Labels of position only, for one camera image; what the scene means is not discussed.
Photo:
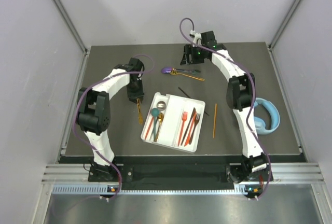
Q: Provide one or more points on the gold metal spoon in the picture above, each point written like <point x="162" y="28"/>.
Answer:
<point x="160" y="120"/>

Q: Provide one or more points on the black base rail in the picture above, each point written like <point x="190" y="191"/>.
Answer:
<point x="165" y="172"/>

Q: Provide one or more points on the grey cable duct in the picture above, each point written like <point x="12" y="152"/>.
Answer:
<point x="106" y="189"/>

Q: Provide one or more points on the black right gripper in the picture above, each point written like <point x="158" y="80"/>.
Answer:
<point x="189" y="51"/>

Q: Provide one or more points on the teal plastic spoon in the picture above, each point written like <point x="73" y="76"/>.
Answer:
<point x="155" y="113"/>

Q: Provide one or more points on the gold thin utensil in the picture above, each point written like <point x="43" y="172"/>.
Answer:
<point x="174" y="72"/>

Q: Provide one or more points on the gold metal knife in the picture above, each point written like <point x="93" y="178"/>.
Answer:
<point x="140" y="116"/>

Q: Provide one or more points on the silver metal spoon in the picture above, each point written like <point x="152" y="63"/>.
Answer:
<point x="161" y="105"/>

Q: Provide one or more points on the orange plastic knife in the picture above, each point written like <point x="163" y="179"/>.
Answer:
<point x="190" y="131"/>

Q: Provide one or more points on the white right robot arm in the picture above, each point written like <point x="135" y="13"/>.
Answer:
<point x="240" y="96"/>

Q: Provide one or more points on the iridescent purple spoon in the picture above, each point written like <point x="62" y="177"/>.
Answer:
<point x="168" y="70"/>

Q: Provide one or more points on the white divided utensil tray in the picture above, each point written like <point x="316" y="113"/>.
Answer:
<point x="170" y="128"/>

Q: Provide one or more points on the orange plastic fork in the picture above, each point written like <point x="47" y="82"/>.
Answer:
<point x="184" y="118"/>

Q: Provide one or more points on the orange plastic spoon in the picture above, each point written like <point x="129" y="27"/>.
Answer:
<point x="149" y="126"/>

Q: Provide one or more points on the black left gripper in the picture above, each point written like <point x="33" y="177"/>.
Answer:
<point x="133" y="96"/>

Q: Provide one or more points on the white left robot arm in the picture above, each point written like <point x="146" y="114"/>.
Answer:
<point x="93" y="115"/>

